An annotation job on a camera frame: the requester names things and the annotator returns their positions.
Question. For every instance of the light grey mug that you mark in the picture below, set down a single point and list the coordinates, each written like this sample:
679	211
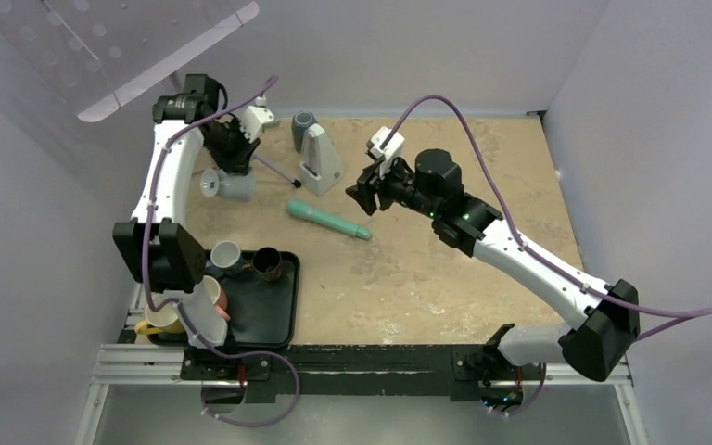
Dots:
218	183

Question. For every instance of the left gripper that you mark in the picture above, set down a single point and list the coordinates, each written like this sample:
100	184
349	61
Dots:
239	161

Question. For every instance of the tripod stand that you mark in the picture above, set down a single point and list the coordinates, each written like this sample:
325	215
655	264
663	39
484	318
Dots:
276	172

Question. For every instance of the brown mug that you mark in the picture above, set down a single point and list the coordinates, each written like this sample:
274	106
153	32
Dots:
267	262

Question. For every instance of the blue-grey mug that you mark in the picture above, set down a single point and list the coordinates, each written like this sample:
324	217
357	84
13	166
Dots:
226	258

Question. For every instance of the white metronome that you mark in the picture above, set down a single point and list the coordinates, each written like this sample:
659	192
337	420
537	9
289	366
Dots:
321	166

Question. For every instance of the perforated light panel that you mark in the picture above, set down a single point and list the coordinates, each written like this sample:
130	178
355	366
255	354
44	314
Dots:
99	56

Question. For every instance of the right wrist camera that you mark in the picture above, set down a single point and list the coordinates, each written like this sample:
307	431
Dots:
383	149

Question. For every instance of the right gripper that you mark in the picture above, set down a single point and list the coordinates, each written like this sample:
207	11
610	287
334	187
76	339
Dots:
363	193

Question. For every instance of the dark teal cup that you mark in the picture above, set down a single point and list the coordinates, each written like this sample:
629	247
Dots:
300	122

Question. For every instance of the pink mug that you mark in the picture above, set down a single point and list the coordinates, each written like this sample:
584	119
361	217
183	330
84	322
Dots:
217	295

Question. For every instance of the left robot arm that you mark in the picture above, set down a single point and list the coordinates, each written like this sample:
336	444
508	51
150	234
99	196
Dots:
154	243

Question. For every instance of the teal toy microphone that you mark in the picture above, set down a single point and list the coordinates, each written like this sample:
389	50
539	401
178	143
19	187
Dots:
306	212

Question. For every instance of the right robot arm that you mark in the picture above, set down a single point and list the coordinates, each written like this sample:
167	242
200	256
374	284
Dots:
598	327

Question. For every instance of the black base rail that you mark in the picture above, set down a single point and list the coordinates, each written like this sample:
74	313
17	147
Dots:
459	372

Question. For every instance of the yellow mug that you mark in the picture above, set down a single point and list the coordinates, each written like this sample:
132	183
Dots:
161	321

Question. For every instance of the black tray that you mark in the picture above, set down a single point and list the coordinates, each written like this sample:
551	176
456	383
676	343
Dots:
263	312

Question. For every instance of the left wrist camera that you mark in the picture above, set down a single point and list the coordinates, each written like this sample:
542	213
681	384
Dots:
256	118

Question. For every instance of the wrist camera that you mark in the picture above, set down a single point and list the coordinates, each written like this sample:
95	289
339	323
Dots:
383	149
256	118

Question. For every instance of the aluminium frame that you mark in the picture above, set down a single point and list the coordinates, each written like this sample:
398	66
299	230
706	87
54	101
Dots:
145	364

